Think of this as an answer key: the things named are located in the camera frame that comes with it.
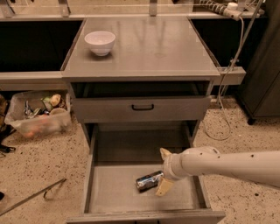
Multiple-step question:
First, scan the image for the white ceramic bowl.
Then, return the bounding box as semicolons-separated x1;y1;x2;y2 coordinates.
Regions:
84;31;116;56

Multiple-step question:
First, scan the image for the metal rod on floor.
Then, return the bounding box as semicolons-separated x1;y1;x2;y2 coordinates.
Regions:
0;178;67;216

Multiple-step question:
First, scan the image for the black drawer handle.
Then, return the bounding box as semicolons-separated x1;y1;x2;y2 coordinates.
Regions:
131;104;154;111

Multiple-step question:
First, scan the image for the silver blue redbull can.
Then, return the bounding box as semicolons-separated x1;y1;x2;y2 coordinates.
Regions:
136;171;164;193

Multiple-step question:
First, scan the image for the grey upper drawer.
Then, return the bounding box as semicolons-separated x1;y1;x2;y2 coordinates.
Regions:
73;96;210;123

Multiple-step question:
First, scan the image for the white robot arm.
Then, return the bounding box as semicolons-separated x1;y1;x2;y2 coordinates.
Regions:
156;146;280;196

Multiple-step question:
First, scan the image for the white power strip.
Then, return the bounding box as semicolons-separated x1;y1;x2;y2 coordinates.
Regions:
199;0;242;21

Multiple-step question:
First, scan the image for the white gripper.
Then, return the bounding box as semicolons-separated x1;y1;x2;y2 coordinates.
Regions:
156;148;189;197

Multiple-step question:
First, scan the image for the grey drawer cabinet counter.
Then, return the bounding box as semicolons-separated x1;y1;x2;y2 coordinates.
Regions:
62;16;220;142

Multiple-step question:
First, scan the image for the open grey middle drawer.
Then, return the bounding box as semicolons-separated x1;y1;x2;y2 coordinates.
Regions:
66;122;225;224

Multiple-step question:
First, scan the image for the white cable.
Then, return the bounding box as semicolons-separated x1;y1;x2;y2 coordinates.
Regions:
202;16;245;142

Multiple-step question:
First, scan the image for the clear plastic bin with items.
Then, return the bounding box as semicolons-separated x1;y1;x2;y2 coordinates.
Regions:
4;90;72;138

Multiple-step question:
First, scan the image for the dark cabinet on wheels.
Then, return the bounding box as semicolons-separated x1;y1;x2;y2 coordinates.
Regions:
237;0;280;125

